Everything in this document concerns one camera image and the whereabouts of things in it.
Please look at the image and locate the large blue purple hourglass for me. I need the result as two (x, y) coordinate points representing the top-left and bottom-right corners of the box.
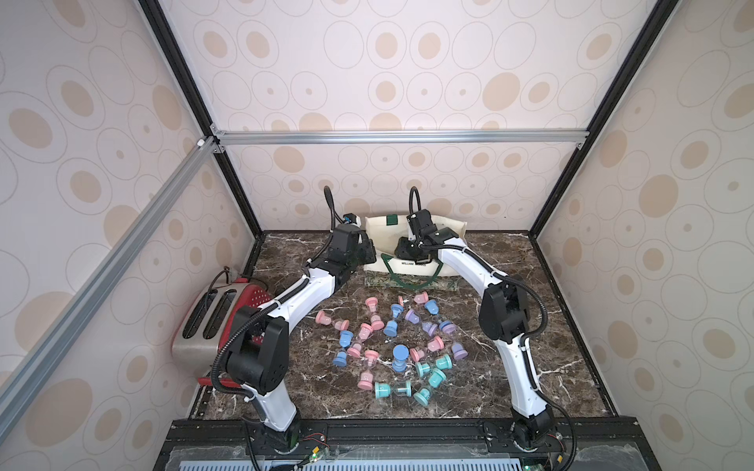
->
(392, 345), (410, 373)

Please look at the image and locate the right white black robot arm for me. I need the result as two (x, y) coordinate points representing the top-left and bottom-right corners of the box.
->
(396, 186), (569, 451)

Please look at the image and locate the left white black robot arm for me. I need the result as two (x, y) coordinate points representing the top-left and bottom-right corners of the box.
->
(209, 186), (376, 449)

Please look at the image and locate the cream canvas tote bag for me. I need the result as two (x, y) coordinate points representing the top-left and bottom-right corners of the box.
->
(364, 214), (459, 282)

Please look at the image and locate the pink hourglass top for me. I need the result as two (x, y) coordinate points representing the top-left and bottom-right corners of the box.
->
(398, 292), (429, 306)

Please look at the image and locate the pink hourglass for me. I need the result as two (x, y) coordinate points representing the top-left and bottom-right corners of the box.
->
(365, 296), (385, 331)
(410, 336), (445, 362)
(347, 323), (380, 368)
(357, 370), (374, 391)
(315, 310), (350, 332)
(398, 292), (429, 306)

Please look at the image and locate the blue hourglass right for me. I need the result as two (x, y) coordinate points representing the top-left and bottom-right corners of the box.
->
(424, 299), (458, 336)

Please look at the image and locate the pink hourglass far left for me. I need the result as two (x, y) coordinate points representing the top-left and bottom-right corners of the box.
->
(315, 310), (350, 332)

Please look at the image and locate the pink hourglass upper middle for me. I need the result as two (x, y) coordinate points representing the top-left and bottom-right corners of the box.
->
(365, 296), (385, 331)

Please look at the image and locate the blue hourglass centre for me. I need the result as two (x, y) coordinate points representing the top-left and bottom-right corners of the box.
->
(383, 303), (404, 338)

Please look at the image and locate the pink hourglass lower left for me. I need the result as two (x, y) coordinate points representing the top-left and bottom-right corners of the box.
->
(347, 323), (380, 368)

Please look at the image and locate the blue hourglass left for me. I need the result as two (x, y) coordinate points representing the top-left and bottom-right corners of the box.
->
(333, 330), (353, 368)

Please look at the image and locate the pink hourglass right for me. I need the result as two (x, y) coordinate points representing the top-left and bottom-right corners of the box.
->
(410, 336), (445, 362)

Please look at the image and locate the teal hourglass middle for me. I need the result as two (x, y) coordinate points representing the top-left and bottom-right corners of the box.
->
(414, 354), (453, 378)

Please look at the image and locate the teal hourglass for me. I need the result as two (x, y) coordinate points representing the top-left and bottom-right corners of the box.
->
(414, 354), (453, 378)
(373, 381), (412, 398)
(412, 368), (447, 407)

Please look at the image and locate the teal hourglass bottom right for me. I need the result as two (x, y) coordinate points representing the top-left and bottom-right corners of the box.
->
(412, 368), (447, 407)

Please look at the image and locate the pink hourglass bottom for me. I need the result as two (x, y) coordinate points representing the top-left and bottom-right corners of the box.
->
(357, 370), (374, 391)

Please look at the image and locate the teal hourglass bottom left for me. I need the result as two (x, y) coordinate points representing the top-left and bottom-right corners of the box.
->
(373, 381), (412, 398)

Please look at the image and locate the red and steel toaster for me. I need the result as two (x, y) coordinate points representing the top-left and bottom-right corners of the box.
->
(171, 278), (272, 386)

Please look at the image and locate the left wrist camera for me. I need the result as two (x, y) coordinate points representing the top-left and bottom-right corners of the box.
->
(343, 213), (361, 227)

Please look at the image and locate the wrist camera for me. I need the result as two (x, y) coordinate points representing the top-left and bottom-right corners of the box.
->
(343, 213), (361, 227)
(408, 209), (437, 239)

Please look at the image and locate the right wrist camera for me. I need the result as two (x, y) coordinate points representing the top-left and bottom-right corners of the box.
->
(408, 209), (437, 239)

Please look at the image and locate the aluminium frame rail back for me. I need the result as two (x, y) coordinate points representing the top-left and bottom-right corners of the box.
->
(215, 129), (589, 147)

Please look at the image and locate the aluminium frame rail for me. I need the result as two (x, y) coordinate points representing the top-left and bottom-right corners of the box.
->
(215, 129), (589, 147)
(0, 136), (218, 437)

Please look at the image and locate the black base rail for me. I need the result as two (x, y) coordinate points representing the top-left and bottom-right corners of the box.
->
(155, 417), (660, 470)

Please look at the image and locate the aluminium frame rail left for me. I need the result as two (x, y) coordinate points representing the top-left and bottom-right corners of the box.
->
(0, 136), (218, 437)

